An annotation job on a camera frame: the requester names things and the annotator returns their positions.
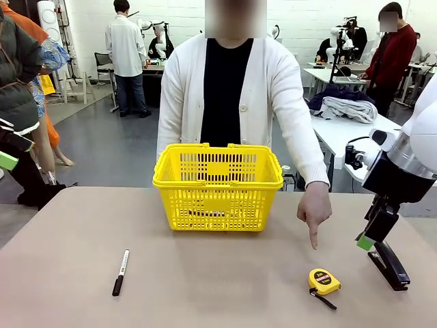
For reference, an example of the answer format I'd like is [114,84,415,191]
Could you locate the person in red sweater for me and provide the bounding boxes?
[361,1,418,118]

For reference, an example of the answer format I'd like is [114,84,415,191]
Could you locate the pile of grey clothes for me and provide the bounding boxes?
[307,84,375,112]

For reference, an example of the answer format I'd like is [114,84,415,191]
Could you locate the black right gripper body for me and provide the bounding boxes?
[361,152,437,215]

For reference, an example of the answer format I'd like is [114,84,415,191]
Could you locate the white wooden stool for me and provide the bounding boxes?
[59,70,96,105]

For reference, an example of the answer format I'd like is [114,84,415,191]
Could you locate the beige mannequin leg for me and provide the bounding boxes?
[32,124,74,187]

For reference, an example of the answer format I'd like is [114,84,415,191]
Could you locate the yellow tape measure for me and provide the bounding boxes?
[307,268,342,311]

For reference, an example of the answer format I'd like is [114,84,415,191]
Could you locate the white marker black cap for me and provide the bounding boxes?
[111,249,130,297]

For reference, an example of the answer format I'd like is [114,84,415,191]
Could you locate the person's left forearm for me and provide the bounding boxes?
[283,112,331,189]

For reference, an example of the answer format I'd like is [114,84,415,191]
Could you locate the black office chair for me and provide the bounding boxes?
[94,52,115,86]

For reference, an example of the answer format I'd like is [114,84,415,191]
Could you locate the person's left hand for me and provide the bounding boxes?
[296,180,333,251]

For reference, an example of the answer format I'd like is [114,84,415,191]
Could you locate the yellow bag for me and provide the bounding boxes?
[39,74,56,96]

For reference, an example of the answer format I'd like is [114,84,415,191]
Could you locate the person in white coat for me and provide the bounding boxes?
[104,0,152,118]

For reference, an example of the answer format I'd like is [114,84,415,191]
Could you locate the large white table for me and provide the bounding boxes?
[310,114,410,193]

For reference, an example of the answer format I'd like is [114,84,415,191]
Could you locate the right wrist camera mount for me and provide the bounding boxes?
[344,128,391,171]

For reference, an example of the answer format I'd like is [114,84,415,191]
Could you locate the blue patterned garment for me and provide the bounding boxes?
[30,36,71,119]

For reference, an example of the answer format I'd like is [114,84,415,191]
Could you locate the seated person in black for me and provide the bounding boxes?
[315,36,337,64]

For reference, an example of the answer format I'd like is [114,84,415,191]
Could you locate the yellow plastic shopping basket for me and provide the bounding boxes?
[152,143,285,232]

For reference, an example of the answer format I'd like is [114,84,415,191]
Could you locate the white background table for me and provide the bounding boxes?
[302,68,369,102]

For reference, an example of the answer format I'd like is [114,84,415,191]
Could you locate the black stapler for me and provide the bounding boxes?
[367,241,411,292]

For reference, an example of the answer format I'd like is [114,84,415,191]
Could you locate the black draped fabric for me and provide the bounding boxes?
[6,150,68,210]

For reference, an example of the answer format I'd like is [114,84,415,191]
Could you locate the white robot on black stand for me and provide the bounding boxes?
[329,15,358,85]

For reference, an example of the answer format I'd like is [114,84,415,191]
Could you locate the dark green padded jacket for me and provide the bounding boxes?
[0,8,44,137]

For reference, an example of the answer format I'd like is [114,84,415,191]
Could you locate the person's right forearm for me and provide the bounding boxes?
[156,102,182,160]

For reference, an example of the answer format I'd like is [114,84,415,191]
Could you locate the tall white appliance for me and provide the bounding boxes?
[36,0,69,96]

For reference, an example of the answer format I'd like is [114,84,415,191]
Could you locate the person in white cardigan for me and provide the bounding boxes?
[156,0,331,189]

